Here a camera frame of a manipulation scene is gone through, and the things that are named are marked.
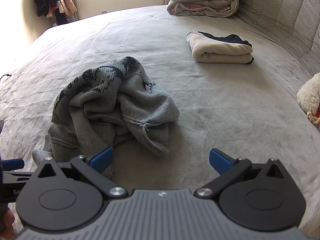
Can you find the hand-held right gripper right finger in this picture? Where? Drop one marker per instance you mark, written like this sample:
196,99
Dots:
220,160

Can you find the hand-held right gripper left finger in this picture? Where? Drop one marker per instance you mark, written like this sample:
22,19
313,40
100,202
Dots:
102,158

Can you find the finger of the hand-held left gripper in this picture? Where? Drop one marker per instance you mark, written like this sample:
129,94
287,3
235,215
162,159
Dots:
12,164

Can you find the grey knitted sweater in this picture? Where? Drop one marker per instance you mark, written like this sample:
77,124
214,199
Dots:
100,100

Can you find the person's left hand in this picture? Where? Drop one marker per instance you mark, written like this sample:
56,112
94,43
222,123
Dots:
7,220

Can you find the bed with grey sheet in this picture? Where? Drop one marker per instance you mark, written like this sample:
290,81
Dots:
212,100

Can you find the folded cream and navy garment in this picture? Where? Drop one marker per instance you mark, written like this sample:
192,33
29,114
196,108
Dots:
220,51

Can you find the white plush toy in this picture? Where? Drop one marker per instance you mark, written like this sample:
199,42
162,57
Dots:
308,95

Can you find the hanging pink garment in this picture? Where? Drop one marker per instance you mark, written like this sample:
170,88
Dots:
68,5

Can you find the grey quilted headboard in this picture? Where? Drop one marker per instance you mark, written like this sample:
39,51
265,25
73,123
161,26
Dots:
280,12

